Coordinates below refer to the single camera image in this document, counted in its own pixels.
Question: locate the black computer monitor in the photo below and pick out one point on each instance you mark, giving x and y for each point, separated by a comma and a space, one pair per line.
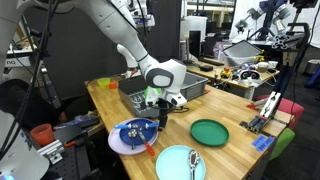
195, 45

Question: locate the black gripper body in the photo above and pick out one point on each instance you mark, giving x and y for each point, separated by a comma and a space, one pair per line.
164, 108

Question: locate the black power adapter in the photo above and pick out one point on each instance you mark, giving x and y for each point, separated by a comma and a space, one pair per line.
206, 68

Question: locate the green chair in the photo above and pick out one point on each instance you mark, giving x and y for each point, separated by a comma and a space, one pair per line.
285, 140

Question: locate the wooden background desk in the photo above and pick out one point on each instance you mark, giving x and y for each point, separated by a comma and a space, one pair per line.
233, 83

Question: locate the white goggles headset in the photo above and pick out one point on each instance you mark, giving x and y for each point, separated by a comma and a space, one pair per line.
250, 75

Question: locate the red plastic cup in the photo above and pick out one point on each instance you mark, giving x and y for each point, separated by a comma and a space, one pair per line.
42, 135

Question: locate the pink chair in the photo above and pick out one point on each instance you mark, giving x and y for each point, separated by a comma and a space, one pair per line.
293, 108

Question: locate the yellow rubber duck toy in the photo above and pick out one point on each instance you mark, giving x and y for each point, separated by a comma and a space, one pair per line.
226, 73

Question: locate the silver aluminium extrusion piece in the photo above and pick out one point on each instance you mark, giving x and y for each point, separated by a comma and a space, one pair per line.
51, 150

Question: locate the small silver spoon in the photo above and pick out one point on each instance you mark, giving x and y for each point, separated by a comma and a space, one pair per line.
132, 133

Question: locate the teal plate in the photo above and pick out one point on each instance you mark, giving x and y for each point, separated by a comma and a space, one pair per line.
173, 165

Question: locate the grey plastic bin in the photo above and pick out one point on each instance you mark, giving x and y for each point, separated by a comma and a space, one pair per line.
195, 85

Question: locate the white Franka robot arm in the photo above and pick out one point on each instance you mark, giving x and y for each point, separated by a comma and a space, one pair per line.
123, 23

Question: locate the dark blue plate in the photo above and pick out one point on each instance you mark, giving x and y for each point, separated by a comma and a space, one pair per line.
124, 135

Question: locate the dark green plate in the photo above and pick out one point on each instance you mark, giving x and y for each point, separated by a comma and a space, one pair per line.
209, 132

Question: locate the black keyboard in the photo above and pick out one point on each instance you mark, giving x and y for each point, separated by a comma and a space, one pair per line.
211, 61

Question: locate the white cup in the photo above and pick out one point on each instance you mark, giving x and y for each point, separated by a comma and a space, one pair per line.
263, 66

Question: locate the white rounded machine housing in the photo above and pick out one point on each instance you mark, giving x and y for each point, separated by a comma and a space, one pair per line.
20, 156

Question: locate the orange cube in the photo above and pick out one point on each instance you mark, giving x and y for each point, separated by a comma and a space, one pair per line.
113, 85

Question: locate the black aluminium camera stand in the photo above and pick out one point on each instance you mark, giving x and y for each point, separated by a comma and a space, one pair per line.
266, 111

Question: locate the large silver spoon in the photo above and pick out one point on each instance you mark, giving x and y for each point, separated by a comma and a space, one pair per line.
193, 158

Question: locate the lilac plate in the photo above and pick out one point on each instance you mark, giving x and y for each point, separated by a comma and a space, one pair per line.
115, 144

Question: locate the lime green bowl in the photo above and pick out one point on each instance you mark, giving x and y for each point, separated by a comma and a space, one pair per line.
103, 82

